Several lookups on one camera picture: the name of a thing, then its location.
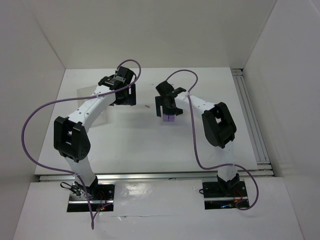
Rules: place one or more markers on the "purple cube block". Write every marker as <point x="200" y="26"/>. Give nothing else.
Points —
<point x="166" y="118"/>

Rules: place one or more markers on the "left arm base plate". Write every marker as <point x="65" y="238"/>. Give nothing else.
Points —
<point x="103" y="200"/>

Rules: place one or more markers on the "aluminium front rail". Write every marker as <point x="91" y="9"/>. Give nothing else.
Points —
<point x="137" y="176"/>

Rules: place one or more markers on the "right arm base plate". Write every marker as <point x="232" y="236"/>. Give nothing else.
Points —
<point x="215" y="199"/>

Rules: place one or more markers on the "white perforated box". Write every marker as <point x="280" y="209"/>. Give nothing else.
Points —
<point x="99" y="113"/>

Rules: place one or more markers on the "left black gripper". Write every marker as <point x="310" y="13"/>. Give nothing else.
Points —
<point x="127" y="97"/>

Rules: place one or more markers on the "aluminium side rail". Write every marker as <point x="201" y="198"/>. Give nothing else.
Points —
<point x="264" y="165"/>

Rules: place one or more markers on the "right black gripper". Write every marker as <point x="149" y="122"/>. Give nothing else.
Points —
<point x="169" y="109"/>

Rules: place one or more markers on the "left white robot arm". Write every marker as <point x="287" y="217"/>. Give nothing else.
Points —
<point x="70" y="134"/>

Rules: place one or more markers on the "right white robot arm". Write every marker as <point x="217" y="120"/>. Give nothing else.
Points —
<point x="218" y="125"/>

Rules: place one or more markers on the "purple rectangular block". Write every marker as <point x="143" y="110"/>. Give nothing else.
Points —
<point x="171" y="118"/>

